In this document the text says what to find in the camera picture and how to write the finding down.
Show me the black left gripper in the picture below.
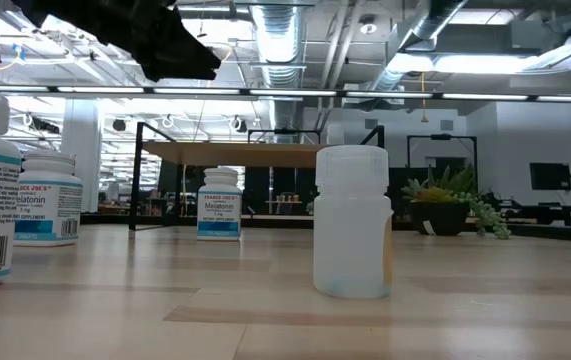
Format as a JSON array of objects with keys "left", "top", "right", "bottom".
[{"left": 12, "top": 0, "right": 222, "bottom": 82}]

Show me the black background monitor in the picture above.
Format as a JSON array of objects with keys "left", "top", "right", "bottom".
[{"left": 529, "top": 162, "right": 571, "bottom": 192}]

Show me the black aluminium table frame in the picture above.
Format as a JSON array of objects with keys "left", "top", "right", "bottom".
[{"left": 79, "top": 212, "right": 571, "bottom": 244}]

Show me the translucent white plastic bottle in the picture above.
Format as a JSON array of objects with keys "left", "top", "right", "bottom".
[{"left": 312, "top": 144, "right": 395, "bottom": 300}]

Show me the long ceiling light strip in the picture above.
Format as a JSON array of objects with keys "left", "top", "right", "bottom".
[{"left": 0, "top": 84, "right": 571, "bottom": 104}]

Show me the wooden shelf with black frame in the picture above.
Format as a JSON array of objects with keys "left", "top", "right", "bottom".
[{"left": 128, "top": 121, "right": 386, "bottom": 232}]

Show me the black metal frame rig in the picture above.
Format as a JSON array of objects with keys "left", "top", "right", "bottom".
[
  {"left": 406, "top": 133, "right": 479, "bottom": 174},
  {"left": 247, "top": 128, "right": 322, "bottom": 146}
]

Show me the silver smooth ceiling duct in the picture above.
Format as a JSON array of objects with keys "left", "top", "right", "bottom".
[{"left": 367, "top": 0, "right": 469, "bottom": 94}]

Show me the succulent plant in black pot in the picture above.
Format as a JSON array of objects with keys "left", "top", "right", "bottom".
[{"left": 400, "top": 163, "right": 513, "bottom": 240}]

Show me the white room column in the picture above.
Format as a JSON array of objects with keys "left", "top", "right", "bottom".
[{"left": 61, "top": 97, "right": 102, "bottom": 214}]

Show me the silver ribbed ceiling duct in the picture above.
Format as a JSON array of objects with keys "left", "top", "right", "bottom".
[{"left": 249, "top": 0, "right": 309, "bottom": 132}]

